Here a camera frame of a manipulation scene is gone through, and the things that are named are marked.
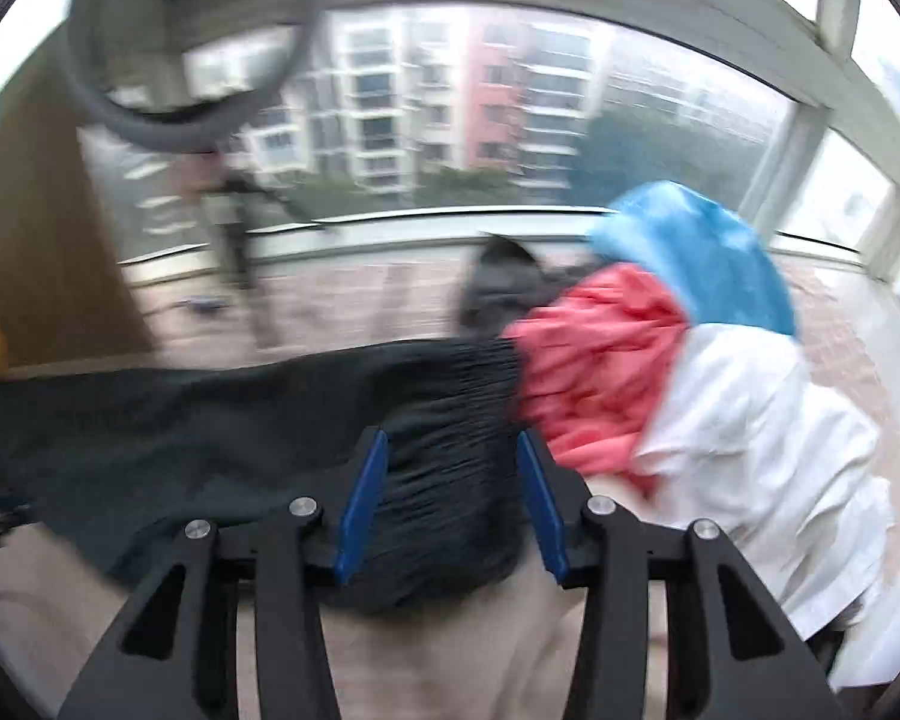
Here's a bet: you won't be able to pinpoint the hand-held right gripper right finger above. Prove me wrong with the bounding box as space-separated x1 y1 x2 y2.
516 431 845 720

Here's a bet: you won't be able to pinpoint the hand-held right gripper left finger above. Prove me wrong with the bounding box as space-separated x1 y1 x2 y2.
58 427 389 720

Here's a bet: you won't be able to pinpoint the black pants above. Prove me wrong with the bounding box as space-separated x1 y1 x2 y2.
0 337 530 616

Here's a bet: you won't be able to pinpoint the pink garment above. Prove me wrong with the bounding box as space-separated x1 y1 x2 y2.
504 264 692 477

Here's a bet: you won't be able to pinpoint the dark grey garment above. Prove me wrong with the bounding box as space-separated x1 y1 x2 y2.
457 234 608 338

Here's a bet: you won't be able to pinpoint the white garment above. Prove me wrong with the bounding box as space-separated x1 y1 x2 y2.
630 322 895 635

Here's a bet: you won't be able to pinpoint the black tripod stand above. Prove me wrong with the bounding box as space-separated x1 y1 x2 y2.
172 142 338 350

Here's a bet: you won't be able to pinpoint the wooden cabinet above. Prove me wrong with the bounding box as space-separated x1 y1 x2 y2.
0 37 155 380

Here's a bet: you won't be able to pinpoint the blue garment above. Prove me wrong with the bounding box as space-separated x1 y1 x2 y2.
589 180 798 337

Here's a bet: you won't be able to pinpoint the round hoop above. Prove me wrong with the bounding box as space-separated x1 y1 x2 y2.
66 0 322 152

